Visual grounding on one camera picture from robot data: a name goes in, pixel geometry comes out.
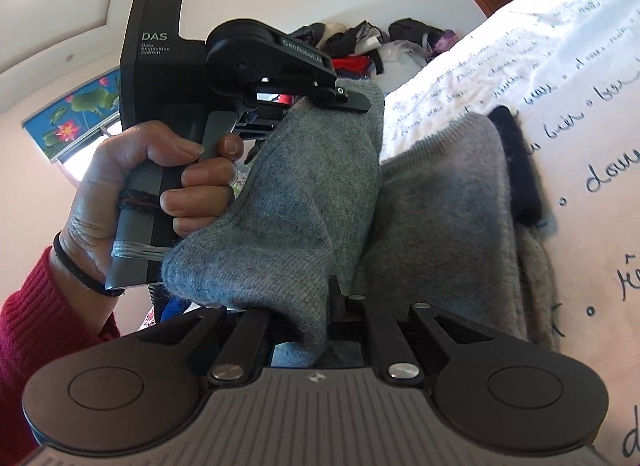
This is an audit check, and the lotus print roller blind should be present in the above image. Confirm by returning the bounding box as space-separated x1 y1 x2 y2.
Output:
21 68 123 164

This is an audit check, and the tall clothes heap with red jacket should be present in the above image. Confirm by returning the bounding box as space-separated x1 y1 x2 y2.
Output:
290 18 458 81

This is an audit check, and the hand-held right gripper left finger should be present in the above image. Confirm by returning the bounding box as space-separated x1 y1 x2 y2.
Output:
135 303 274 388

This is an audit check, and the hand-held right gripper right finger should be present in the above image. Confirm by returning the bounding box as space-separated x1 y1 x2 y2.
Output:
327 276 531 388

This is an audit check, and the person's left hand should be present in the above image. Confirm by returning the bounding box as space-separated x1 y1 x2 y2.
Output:
64 121 246 294

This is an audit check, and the black hair tie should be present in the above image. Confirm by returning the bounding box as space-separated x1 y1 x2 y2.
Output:
51 230 126 297

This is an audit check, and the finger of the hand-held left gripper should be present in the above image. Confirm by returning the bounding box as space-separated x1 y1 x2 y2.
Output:
300 80 372 112

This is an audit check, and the dark braided cord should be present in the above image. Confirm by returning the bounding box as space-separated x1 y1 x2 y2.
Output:
116 190 168 214

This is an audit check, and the white script-printed bedspread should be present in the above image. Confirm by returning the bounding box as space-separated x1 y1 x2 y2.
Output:
385 0 640 466

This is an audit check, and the window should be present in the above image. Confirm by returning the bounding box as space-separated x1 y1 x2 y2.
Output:
60 121 121 181

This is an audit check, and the person's left forearm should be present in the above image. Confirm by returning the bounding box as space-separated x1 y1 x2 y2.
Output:
0 245 123 429

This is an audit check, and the grey sweater with navy sleeves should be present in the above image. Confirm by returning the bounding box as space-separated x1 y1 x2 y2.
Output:
160 76 563 372

